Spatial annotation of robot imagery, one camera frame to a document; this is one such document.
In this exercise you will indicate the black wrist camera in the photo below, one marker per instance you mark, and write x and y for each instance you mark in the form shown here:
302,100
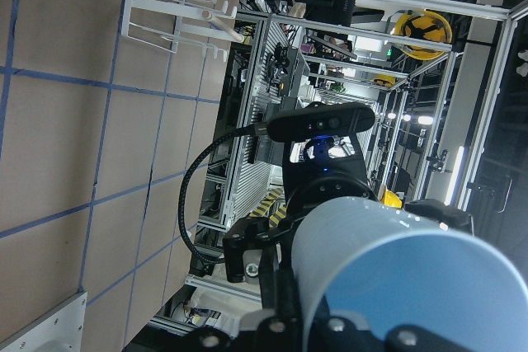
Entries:
321,121

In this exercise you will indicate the yellow hard hat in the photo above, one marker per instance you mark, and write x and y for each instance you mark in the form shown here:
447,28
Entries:
423,25

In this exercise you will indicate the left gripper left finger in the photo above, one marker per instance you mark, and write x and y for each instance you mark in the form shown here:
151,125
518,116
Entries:
280,329

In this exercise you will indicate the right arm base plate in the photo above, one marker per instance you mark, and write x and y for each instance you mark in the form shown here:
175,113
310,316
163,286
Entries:
60,329

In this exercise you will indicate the blue plastic cup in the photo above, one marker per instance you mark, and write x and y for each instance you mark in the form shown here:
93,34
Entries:
432,274

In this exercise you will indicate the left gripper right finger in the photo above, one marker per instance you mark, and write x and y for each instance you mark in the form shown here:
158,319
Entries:
481,334

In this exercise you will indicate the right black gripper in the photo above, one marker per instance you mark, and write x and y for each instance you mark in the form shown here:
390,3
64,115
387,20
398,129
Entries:
332,219

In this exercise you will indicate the white wire cup rack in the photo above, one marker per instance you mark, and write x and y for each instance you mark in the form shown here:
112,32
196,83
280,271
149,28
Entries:
194,22

